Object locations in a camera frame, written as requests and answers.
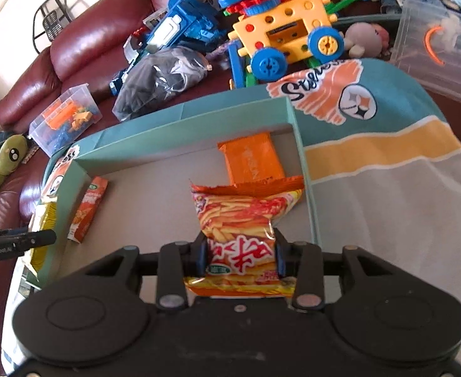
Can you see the dark clothing in plastic bag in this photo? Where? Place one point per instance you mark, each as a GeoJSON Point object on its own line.
{"type": "Point", "coordinates": [156, 82]}

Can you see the teal printed cloth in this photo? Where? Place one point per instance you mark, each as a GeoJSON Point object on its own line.
{"type": "Point", "coordinates": [391, 188]}

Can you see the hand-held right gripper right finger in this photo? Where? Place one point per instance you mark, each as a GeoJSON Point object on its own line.
{"type": "Point", "coordinates": [282, 257]}

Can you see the dark red leather sofa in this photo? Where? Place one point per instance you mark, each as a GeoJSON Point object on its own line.
{"type": "Point", "coordinates": [97, 39]}

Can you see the yellow building block toy car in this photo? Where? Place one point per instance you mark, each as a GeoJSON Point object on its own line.
{"type": "Point", "coordinates": [289, 15]}

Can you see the green plush toy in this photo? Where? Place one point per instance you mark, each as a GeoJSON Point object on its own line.
{"type": "Point", "coordinates": [10, 153]}

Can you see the teal cardboard box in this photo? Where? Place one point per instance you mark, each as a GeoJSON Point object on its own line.
{"type": "Point", "coordinates": [136, 137]}

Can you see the small orange snack box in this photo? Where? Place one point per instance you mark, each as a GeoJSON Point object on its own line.
{"type": "Point", "coordinates": [87, 208]}

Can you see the blue robot toy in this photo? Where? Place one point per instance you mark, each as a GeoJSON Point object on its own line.
{"type": "Point", "coordinates": [183, 23]}

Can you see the plain orange snack packet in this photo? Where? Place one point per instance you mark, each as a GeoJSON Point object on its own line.
{"type": "Point", "coordinates": [252, 159]}

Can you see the black mesh chair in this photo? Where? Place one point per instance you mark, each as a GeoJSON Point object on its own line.
{"type": "Point", "coordinates": [52, 21]}

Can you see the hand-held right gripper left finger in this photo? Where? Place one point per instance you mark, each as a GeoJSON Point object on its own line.
{"type": "Point", "coordinates": [200, 257]}

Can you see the clear plastic lid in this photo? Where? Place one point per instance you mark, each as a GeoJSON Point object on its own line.
{"type": "Point", "coordinates": [450, 66]}

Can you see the pink plush toy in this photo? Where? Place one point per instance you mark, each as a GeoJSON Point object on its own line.
{"type": "Point", "coordinates": [366, 37]}

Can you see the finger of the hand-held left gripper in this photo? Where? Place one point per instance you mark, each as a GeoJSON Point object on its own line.
{"type": "Point", "coordinates": [14, 239]}

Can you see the plain yellow snack packet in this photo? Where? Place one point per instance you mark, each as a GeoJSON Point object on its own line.
{"type": "Point", "coordinates": [44, 224]}

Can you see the orange fries snack bag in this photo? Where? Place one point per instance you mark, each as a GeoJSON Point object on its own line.
{"type": "Point", "coordinates": [238, 220]}

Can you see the purple patterned pouch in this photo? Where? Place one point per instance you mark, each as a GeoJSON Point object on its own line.
{"type": "Point", "coordinates": [216, 57]}

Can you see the clear bin of toy blocks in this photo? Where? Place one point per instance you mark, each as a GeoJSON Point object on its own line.
{"type": "Point", "coordinates": [63, 121]}

